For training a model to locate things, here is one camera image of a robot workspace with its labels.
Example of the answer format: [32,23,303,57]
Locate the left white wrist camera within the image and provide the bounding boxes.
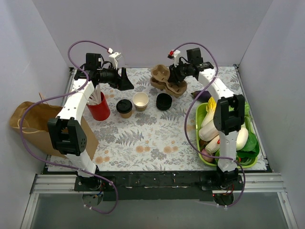
[109,52,122,70]

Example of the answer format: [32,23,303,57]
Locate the purple toy onion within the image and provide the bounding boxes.
[201,149,214,164]

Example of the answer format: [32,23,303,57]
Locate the purple toy eggplant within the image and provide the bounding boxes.
[191,91,211,103]

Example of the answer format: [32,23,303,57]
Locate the black coffee cup lid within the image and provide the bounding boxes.
[116,99,132,114]

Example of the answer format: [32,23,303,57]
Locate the small white toy cabbage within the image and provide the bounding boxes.
[205,135,220,154]

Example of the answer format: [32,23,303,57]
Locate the aluminium frame rail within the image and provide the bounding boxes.
[21,173,297,229]

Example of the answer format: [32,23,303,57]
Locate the stack of black lids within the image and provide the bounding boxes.
[156,93,173,111]

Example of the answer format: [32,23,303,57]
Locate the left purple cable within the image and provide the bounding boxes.
[19,40,119,215]

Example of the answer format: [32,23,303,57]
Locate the green plastic basket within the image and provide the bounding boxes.
[195,103,260,168]

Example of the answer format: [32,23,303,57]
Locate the white toy radish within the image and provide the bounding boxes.
[236,126,249,151]

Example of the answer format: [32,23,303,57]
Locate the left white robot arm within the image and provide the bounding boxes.
[48,52,134,191]

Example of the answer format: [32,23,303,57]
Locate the red plastic cup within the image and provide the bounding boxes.
[87,92,111,121]

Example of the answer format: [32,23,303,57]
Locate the yellow toy napa cabbage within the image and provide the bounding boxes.
[201,97,216,128]

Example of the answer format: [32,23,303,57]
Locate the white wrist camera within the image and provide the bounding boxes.
[167,50,181,67]
[109,52,122,70]

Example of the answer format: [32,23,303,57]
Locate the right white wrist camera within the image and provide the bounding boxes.
[167,50,181,67]

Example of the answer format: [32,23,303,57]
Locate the brown cardboard cup carrier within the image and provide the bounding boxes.
[150,64,187,98]

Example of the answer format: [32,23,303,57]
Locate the dark green toy leafy vegetable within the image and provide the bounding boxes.
[236,131,260,158]

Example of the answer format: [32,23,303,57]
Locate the green toy napa cabbage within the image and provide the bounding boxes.
[198,120,219,142]

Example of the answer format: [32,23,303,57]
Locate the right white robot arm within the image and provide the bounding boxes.
[168,43,245,190]

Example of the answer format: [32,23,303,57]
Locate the brown paper coffee cup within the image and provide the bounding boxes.
[132,92,149,112]

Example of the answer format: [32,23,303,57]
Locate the brown paper bag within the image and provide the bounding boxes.
[22,103,98,159]

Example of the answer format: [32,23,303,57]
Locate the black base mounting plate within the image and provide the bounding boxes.
[74,171,243,201]

